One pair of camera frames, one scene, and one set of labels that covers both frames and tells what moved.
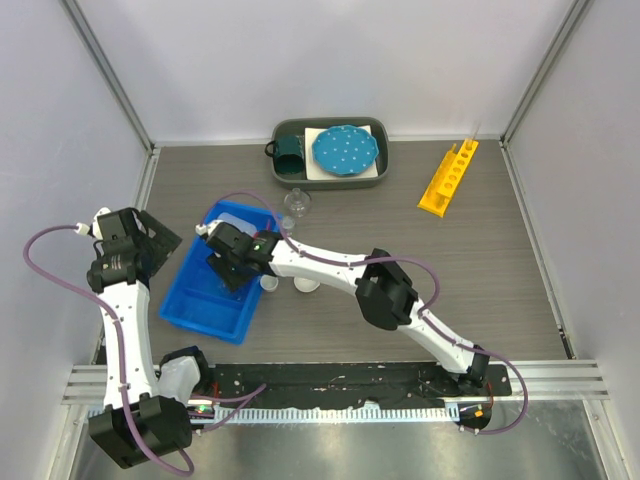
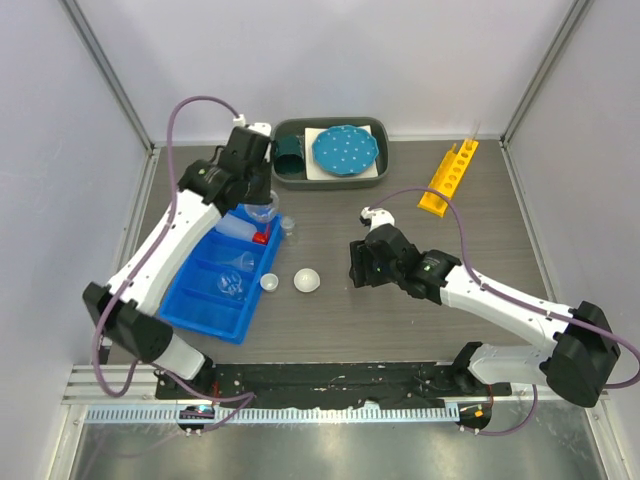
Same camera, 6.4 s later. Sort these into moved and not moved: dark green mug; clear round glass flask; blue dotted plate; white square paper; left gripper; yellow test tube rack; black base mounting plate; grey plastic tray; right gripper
Moved: right gripper; clear round glass flask; left gripper
Not moved: yellow test tube rack; black base mounting plate; blue dotted plate; dark green mug; grey plastic tray; white square paper
